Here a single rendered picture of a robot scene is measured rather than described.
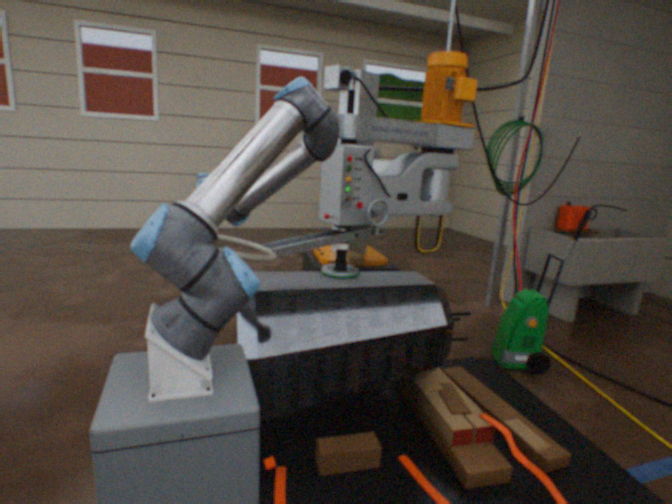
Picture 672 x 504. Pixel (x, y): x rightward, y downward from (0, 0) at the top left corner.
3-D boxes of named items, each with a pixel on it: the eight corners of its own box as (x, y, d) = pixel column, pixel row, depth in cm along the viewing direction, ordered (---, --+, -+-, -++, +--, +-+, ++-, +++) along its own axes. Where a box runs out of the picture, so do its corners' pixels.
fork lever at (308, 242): (367, 228, 257) (366, 220, 255) (386, 234, 241) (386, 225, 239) (261, 251, 224) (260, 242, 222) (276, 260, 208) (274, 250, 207)
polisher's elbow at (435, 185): (411, 198, 265) (414, 167, 260) (426, 197, 279) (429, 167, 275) (438, 202, 253) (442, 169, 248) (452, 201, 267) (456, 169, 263)
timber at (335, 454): (320, 476, 198) (321, 454, 195) (315, 458, 209) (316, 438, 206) (379, 467, 205) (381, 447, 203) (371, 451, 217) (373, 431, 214)
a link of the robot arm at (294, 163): (358, 130, 141) (243, 217, 182) (334, 101, 137) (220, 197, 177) (351, 146, 133) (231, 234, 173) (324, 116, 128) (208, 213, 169)
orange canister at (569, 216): (548, 230, 457) (554, 200, 449) (582, 230, 473) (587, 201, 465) (565, 234, 437) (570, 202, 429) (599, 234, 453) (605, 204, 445)
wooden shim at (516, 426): (502, 423, 234) (503, 421, 233) (517, 420, 237) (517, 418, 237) (535, 452, 211) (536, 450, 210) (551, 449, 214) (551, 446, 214)
